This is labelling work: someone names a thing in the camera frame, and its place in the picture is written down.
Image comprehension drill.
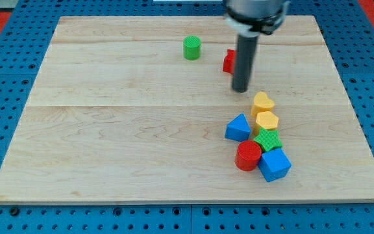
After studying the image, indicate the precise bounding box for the red cylinder block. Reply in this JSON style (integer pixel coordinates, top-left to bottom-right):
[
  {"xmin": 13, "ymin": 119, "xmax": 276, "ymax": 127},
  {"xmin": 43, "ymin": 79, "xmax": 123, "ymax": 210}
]
[{"xmin": 234, "ymin": 140, "xmax": 262, "ymax": 171}]

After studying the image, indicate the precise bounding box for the yellow heart block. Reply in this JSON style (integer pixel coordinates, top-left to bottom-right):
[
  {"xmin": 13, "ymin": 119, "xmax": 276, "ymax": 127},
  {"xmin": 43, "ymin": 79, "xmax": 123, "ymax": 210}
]
[{"xmin": 251, "ymin": 92, "xmax": 275, "ymax": 117}]

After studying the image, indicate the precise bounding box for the light wooden board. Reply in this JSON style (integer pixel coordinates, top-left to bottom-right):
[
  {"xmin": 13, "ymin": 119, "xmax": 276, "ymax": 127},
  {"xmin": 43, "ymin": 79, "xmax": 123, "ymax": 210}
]
[{"xmin": 0, "ymin": 16, "xmax": 374, "ymax": 205}]

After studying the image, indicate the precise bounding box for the green cylinder block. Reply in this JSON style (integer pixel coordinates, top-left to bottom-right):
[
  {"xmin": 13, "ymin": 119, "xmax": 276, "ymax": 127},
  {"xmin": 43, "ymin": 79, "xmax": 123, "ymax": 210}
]
[{"xmin": 183, "ymin": 35, "xmax": 201, "ymax": 60}]

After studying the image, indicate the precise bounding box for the red block behind rod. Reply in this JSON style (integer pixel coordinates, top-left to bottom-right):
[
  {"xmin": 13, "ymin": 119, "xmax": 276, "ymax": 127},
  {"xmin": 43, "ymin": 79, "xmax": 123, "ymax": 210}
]
[{"xmin": 222, "ymin": 49, "xmax": 236, "ymax": 75}]

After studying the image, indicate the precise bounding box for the yellow hexagon block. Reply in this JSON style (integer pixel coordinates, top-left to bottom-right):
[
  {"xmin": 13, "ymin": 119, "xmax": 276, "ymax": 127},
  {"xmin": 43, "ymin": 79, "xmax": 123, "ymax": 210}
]
[{"xmin": 253, "ymin": 111, "xmax": 279, "ymax": 136}]

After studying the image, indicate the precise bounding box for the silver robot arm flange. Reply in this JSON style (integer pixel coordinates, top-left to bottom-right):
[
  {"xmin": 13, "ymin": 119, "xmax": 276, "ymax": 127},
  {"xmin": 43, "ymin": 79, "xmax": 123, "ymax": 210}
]
[{"xmin": 223, "ymin": 0, "xmax": 291, "ymax": 38}]

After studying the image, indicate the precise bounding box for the green star block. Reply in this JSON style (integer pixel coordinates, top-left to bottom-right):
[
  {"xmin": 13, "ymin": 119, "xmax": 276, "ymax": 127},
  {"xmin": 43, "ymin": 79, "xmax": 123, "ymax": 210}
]
[{"xmin": 253, "ymin": 127, "xmax": 282, "ymax": 152}]

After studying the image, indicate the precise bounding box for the blue triangle block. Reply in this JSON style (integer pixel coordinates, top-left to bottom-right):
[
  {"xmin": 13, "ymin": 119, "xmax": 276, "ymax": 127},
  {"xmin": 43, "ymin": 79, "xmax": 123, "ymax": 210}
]
[{"xmin": 225, "ymin": 113, "xmax": 251, "ymax": 142}]

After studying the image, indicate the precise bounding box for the blue cube block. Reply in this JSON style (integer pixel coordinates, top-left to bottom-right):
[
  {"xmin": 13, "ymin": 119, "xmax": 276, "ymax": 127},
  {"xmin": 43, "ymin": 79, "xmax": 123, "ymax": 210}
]
[{"xmin": 258, "ymin": 148, "xmax": 292, "ymax": 182}]

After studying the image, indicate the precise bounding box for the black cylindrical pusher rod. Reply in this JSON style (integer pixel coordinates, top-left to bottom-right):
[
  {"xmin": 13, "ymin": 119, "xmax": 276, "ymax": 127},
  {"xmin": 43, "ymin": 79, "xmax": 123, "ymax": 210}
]
[{"xmin": 231, "ymin": 34, "xmax": 258, "ymax": 93}]

